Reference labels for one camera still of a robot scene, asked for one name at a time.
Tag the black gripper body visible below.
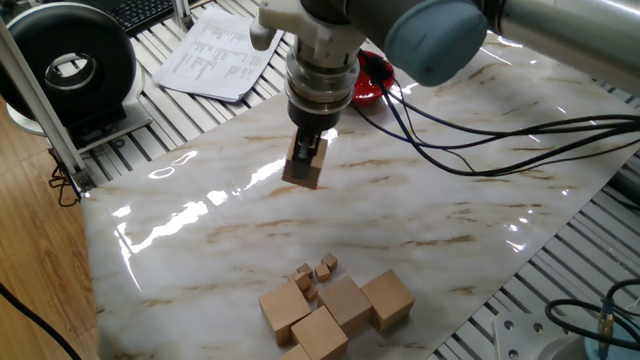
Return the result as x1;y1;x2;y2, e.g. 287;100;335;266
287;99;347;135

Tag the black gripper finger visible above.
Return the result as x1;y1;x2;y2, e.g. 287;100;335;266
291;128;323;182

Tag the large wooden cube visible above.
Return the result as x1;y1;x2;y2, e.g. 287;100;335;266
290;305;349;360
360;268;416;334
281;130;329;191
279;343;312;360
258;280;313;347
317;274;374;337

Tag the white printed paper stack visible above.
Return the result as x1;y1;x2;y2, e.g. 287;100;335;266
152;5;287;104

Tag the red glossy bowl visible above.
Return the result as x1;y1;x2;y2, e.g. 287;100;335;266
349;49;396;108

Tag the white marble pattern board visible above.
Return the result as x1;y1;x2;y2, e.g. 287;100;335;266
81;29;640;360

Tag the short metal upright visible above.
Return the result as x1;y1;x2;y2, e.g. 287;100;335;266
172;0;195;32

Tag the black computer keyboard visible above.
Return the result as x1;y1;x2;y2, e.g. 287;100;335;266
87;0;176;36

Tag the black gripper cable bundle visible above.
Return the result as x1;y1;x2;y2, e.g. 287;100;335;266
349;49;640;179

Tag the white wrist mount housing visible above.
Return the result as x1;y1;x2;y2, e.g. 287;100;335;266
248;0;366;57

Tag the black ring device white base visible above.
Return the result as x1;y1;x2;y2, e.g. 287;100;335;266
0;2;154;154

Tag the tangled black wire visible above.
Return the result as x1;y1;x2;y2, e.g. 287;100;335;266
48;149;81;209

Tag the aluminium frame post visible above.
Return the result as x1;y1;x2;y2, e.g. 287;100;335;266
0;19;97;195

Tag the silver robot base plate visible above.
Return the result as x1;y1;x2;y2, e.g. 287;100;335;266
492;312;586;360

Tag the thick black floor cable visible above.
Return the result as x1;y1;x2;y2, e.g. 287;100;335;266
0;282;84;360

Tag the black cable with connector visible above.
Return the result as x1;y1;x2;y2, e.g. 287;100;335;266
543;277;640;351

